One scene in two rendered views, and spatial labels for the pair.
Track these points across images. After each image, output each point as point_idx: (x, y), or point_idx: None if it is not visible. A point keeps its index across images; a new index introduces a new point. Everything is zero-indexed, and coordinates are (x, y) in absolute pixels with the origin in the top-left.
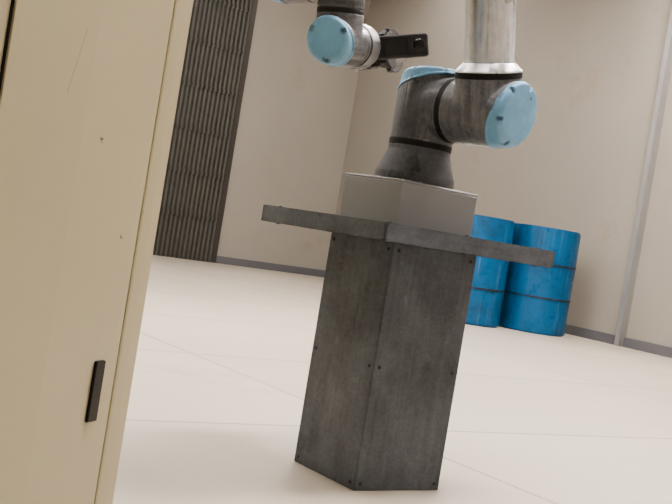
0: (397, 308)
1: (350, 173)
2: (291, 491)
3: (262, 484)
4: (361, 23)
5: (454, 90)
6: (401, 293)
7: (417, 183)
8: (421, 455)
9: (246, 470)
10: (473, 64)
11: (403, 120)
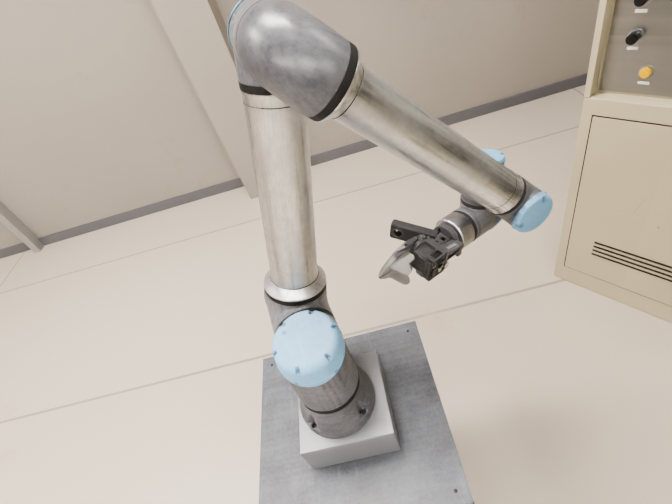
0: None
1: (392, 425)
2: (452, 434)
3: (468, 445)
4: None
5: (324, 301)
6: None
7: (361, 354)
8: None
9: (472, 479)
10: (318, 268)
11: (352, 358)
